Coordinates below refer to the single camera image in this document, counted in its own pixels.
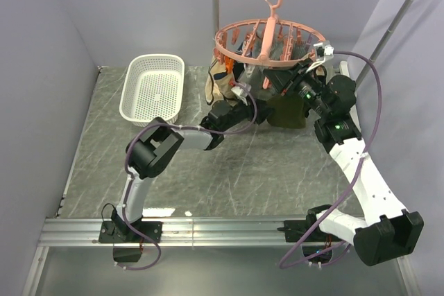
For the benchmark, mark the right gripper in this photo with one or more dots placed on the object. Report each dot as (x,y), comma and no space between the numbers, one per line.
(284,77)

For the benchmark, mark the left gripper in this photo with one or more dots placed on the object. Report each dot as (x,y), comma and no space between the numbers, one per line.
(263,111)

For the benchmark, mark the olive green underwear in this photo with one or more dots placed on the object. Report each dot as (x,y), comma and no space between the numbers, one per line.
(288,112)

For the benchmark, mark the pink round clip hanger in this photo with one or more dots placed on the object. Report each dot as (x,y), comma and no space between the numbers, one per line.
(229,37)

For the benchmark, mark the black underwear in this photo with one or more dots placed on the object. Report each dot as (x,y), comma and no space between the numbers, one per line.
(321,74)

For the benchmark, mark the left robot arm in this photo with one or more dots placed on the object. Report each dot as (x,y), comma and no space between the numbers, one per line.
(151,151)

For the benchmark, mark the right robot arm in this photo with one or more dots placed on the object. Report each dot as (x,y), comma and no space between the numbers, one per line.
(368,216)

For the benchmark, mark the grey striped hanging underwear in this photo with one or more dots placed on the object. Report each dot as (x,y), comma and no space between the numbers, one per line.
(298,52)

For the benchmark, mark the navy hanging underwear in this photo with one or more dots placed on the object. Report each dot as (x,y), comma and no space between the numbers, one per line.
(246,50)

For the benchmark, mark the beige hanging underwear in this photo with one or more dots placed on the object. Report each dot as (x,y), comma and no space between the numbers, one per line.
(218,86)

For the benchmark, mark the white plastic basket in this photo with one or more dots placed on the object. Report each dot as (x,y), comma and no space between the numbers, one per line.
(153,87)

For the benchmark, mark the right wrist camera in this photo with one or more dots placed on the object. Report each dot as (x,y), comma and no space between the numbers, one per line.
(324,52)

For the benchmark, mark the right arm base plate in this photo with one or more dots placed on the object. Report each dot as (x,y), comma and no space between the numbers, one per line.
(295,229)

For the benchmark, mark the aluminium rail frame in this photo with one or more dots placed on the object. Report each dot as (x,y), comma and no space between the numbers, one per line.
(222,222)

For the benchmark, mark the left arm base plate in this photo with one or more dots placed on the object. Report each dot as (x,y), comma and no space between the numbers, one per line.
(110,232)

